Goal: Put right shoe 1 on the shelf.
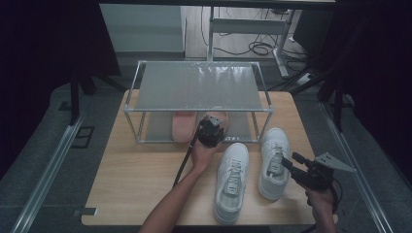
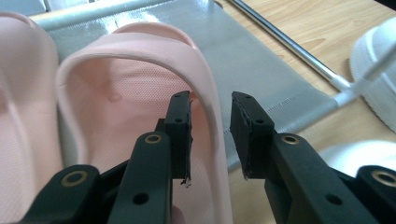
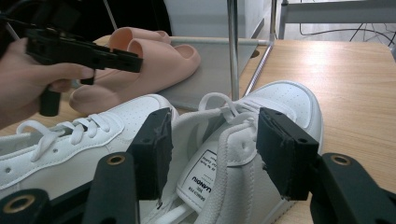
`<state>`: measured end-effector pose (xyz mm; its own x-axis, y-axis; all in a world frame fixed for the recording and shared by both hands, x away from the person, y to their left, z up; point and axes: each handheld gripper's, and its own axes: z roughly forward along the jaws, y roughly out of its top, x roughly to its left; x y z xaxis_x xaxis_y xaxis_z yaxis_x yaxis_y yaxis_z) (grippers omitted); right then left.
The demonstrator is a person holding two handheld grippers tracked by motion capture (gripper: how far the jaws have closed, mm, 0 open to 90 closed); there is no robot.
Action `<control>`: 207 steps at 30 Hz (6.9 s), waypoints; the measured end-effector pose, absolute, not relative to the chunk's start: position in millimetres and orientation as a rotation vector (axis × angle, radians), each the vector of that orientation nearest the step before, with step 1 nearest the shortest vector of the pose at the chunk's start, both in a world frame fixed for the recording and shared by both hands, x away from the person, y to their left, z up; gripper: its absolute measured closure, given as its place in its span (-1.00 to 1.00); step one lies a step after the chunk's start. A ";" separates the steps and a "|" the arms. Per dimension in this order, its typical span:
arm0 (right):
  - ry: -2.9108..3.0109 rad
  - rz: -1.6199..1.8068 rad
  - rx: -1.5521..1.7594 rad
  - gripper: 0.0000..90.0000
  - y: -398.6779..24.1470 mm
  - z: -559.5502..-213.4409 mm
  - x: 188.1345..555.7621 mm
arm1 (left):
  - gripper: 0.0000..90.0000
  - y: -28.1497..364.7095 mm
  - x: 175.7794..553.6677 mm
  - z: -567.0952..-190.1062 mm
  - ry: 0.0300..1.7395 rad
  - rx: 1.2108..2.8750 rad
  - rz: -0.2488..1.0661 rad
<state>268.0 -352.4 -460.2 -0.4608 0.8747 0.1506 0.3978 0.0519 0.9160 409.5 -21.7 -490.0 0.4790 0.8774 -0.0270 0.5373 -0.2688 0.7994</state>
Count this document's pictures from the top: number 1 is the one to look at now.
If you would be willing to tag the metal two-tier shoe rack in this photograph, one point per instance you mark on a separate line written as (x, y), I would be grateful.
(197, 85)

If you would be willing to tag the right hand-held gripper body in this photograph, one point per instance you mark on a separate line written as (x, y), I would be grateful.
(314, 179)

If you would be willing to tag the pink slipper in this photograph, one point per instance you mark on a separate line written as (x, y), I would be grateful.
(223, 119)
(184, 127)

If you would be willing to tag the white cabinet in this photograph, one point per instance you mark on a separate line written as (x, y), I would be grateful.
(142, 27)

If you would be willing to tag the white sneaker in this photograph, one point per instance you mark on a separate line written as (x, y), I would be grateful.
(231, 191)
(272, 181)

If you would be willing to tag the person's left hand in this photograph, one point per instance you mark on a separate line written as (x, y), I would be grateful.
(202, 157)

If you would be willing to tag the black floor frame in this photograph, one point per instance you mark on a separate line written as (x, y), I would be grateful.
(82, 137)

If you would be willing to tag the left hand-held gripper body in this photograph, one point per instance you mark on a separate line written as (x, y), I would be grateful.
(210, 132)

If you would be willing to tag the person's right hand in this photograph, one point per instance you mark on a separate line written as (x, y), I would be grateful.
(320, 198)

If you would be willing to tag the white power strip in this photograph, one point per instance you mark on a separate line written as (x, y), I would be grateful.
(305, 78)

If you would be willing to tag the black metal stand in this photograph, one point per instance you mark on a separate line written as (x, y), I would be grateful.
(75, 97)
(338, 106)

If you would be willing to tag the white desk frame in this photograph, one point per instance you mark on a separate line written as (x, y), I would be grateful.
(247, 26)

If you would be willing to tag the aluminium floor rail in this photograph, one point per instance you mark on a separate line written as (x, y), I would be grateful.
(48, 171)
(356, 142)

